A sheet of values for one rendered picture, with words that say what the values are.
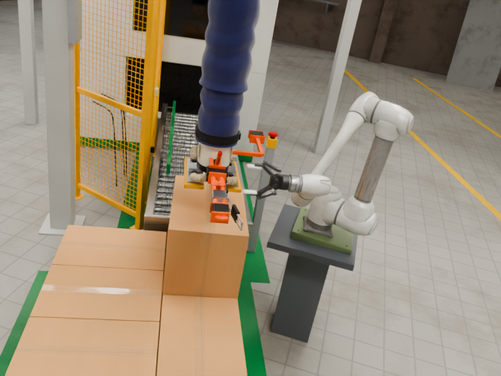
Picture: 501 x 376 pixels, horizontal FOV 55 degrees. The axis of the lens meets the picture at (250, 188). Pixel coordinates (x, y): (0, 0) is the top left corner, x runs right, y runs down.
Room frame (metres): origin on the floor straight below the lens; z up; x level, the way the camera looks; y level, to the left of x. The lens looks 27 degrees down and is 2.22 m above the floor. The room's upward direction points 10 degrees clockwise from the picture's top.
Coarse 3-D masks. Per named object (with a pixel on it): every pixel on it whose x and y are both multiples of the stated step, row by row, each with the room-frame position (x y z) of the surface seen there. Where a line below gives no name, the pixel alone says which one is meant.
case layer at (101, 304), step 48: (96, 240) 2.31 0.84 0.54; (144, 240) 2.40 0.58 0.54; (48, 288) 1.84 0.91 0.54; (96, 288) 1.91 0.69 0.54; (144, 288) 1.97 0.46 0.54; (48, 336) 1.54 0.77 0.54; (96, 336) 1.59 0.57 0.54; (144, 336) 1.64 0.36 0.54; (192, 336) 1.69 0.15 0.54; (240, 336) 1.75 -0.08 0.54
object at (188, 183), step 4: (184, 160) 2.40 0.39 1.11; (188, 160) 2.37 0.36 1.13; (192, 160) 2.33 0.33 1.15; (196, 160) 2.33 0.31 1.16; (184, 164) 2.33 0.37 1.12; (188, 164) 2.32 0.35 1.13; (184, 168) 2.29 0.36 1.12; (188, 168) 2.28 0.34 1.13; (184, 172) 2.23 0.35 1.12; (188, 172) 2.22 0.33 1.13; (192, 172) 2.19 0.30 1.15; (196, 172) 2.19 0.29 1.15; (200, 172) 2.25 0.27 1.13; (184, 176) 2.19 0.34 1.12; (188, 176) 2.18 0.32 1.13; (184, 180) 2.14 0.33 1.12; (188, 180) 2.14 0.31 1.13; (184, 184) 2.10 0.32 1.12; (188, 184) 2.10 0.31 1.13; (192, 184) 2.11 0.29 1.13; (196, 184) 2.12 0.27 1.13; (200, 184) 2.12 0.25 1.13; (192, 188) 2.10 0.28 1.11; (196, 188) 2.11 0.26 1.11; (200, 188) 2.11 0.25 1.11
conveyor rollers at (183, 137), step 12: (168, 120) 4.50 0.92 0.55; (180, 120) 4.59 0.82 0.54; (192, 120) 4.62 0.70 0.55; (168, 132) 4.21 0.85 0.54; (180, 132) 4.24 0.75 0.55; (192, 132) 4.34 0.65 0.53; (180, 144) 3.97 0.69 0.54; (192, 144) 4.00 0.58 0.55; (180, 156) 3.71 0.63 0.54; (180, 168) 3.52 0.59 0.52; (168, 180) 3.25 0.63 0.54; (168, 192) 3.07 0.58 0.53; (156, 204) 2.88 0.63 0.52; (168, 204) 2.89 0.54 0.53
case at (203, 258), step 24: (192, 192) 2.36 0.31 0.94; (240, 192) 2.46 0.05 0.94; (192, 216) 2.11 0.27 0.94; (240, 216) 2.19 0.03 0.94; (168, 240) 1.96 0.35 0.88; (192, 240) 1.97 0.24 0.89; (216, 240) 1.99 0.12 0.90; (240, 240) 2.01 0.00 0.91; (168, 264) 1.96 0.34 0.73; (192, 264) 1.98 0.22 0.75; (216, 264) 2.00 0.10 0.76; (240, 264) 2.01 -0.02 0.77; (168, 288) 1.96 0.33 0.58; (192, 288) 1.98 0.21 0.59; (216, 288) 2.00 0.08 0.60
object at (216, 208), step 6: (210, 204) 1.72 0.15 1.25; (216, 204) 1.71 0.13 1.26; (222, 204) 1.72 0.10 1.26; (228, 204) 1.73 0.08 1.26; (210, 210) 1.72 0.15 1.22; (216, 210) 1.67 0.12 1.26; (222, 210) 1.67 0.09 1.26; (228, 210) 1.68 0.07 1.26; (228, 216) 1.66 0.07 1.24; (216, 222) 1.65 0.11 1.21; (222, 222) 1.66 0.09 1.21
